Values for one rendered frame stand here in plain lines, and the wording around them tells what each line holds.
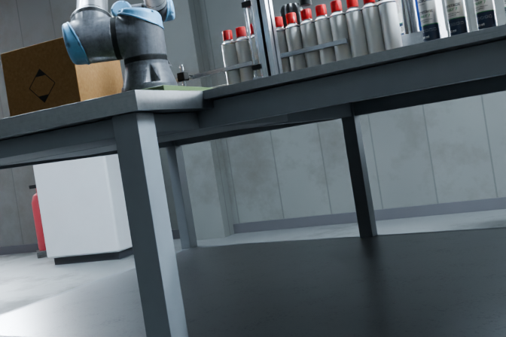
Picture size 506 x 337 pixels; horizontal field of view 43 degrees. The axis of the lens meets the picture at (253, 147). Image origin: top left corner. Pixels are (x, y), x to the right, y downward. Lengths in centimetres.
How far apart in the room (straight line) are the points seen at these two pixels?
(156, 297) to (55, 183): 396
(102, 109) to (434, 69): 64
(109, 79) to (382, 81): 115
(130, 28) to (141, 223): 63
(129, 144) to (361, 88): 48
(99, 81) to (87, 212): 297
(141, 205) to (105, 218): 370
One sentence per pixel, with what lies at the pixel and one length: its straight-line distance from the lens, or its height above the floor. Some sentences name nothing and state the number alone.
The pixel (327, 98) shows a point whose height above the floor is 76.
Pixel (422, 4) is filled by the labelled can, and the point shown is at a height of 101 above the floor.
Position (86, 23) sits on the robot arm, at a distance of 179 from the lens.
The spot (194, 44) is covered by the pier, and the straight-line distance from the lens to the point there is 522.
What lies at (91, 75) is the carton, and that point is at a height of 99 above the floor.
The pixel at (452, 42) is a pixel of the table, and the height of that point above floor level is 82.
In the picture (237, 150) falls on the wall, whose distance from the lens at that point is 524.
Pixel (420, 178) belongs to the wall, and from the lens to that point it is 478.
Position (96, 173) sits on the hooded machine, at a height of 67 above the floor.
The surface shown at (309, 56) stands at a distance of 203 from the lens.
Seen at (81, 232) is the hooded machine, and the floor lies 23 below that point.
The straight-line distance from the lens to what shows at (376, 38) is 195.
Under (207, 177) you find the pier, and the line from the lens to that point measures 519.
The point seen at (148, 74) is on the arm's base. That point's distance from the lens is 172.
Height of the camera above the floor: 69
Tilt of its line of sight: level
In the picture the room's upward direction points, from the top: 9 degrees counter-clockwise
